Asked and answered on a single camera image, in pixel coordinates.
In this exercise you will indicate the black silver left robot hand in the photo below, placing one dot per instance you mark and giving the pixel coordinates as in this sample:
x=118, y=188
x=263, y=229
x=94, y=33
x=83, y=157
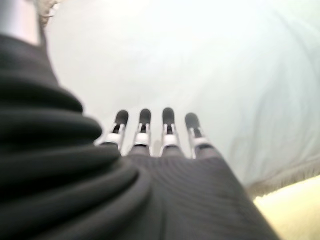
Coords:
x=75, y=187

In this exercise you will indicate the white duvet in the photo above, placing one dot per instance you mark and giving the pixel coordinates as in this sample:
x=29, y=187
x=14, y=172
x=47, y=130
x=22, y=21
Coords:
x=187, y=62

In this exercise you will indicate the white fringed blanket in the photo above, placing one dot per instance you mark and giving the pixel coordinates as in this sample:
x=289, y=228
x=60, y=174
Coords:
x=280, y=183

